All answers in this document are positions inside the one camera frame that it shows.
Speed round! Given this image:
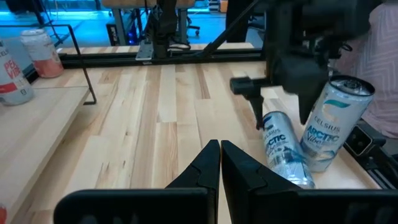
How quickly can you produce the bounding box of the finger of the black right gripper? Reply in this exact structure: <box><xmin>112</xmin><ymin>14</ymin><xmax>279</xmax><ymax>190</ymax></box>
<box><xmin>248</xmin><ymin>94</ymin><xmax>265</xmax><ymax>131</ymax></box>
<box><xmin>297</xmin><ymin>89</ymin><xmax>322</xmax><ymax>126</ymax></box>

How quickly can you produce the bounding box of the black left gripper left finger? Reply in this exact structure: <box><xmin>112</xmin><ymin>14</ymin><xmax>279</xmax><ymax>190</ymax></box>
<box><xmin>54</xmin><ymin>139</ymin><xmax>221</xmax><ymax>224</ymax></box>

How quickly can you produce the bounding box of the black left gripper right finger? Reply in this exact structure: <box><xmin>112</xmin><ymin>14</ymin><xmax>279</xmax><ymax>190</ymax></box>
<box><xmin>221</xmin><ymin>140</ymin><xmax>398</xmax><ymax>224</ymax></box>

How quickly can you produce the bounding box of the white can blue band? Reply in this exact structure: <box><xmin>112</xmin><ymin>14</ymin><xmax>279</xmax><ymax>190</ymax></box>
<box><xmin>300</xmin><ymin>74</ymin><xmax>376</xmax><ymax>174</ymax></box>

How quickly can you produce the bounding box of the white can black lid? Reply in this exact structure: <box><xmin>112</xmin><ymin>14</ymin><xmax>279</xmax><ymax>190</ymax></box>
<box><xmin>262</xmin><ymin>110</ymin><xmax>317</xmax><ymax>190</ymax></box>
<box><xmin>0</xmin><ymin>39</ymin><xmax>35</xmax><ymax>106</ymax></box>

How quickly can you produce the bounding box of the person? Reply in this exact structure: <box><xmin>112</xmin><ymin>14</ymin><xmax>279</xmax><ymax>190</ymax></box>
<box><xmin>334</xmin><ymin>0</ymin><xmax>398</xmax><ymax>139</ymax></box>

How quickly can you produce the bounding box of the black office chair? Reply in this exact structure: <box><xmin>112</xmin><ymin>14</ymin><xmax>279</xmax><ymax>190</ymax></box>
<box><xmin>186</xmin><ymin>15</ymin><xmax>201</xmax><ymax>37</ymax></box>

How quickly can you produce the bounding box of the wooden top desk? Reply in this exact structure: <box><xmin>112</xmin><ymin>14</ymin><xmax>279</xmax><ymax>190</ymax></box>
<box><xmin>101</xmin><ymin>0</ymin><xmax>196</xmax><ymax>47</ymax></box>

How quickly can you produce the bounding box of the pink white spindrift can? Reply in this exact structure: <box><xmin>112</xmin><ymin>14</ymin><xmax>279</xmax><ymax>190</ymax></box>
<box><xmin>20</xmin><ymin>28</ymin><xmax>65</xmax><ymax>79</ymax></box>

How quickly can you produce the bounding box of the black table-level camera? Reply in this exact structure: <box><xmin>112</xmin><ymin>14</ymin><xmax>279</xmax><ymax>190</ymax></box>
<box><xmin>343</xmin><ymin>120</ymin><xmax>387</xmax><ymax>157</ymax></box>

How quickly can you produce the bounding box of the black front frame rail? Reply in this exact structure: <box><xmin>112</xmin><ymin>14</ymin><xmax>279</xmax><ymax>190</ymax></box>
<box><xmin>362</xmin><ymin>146</ymin><xmax>398</xmax><ymax>190</ymax></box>

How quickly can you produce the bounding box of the silver arm base bracket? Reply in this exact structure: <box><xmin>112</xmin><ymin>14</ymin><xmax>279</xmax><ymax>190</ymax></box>
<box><xmin>136</xmin><ymin>40</ymin><xmax>155</xmax><ymax>62</ymax></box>

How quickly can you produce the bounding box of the black right table frame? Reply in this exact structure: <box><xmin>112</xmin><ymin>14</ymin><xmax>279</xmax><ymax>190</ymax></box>
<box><xmin>57</xmin><ymin>0</ymin><xmax>268</xmax><ymax>70</ymax></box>

